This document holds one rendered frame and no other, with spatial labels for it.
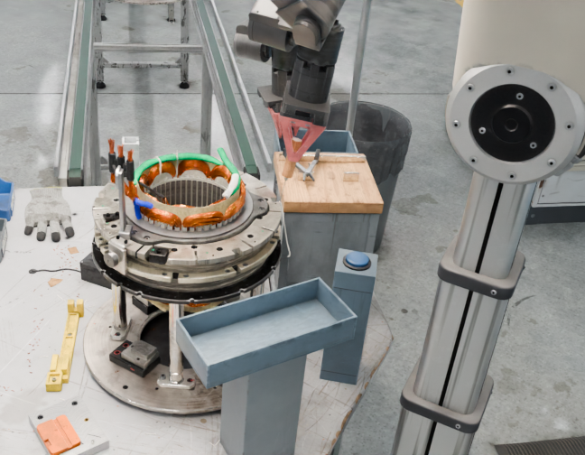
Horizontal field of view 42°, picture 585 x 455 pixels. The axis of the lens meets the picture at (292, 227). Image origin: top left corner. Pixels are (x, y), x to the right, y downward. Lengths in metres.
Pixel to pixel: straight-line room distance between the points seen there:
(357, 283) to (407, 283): 1.77
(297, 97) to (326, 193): 0.41
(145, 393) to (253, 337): 0.30
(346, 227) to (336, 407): 0.34
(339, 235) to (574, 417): 1.45
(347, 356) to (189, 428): 0.31
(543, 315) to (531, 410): 0.54
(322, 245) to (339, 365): 0.23
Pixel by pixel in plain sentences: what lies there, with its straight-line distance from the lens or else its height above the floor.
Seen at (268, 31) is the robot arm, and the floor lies 1.45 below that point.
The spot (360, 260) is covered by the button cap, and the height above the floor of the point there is 1.04.
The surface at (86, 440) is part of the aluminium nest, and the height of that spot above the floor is 0.80.
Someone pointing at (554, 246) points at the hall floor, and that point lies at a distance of 3.53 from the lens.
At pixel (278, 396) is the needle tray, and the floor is 0.94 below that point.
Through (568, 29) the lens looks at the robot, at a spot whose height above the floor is 1.56.
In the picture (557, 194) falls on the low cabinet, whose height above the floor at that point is 0.17.
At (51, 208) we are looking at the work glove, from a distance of 1.88.
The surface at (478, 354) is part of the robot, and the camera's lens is 1.16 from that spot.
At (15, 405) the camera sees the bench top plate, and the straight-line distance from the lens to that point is 1.42.
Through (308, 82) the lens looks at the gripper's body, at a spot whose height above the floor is 1.39.
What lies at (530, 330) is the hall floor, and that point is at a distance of 2.99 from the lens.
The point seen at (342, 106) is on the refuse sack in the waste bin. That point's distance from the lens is 3.13.
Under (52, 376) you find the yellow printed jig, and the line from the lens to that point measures 1.44.
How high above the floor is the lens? 1.78
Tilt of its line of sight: 33 degrees down
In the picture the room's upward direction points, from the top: 6 degrees clockwise
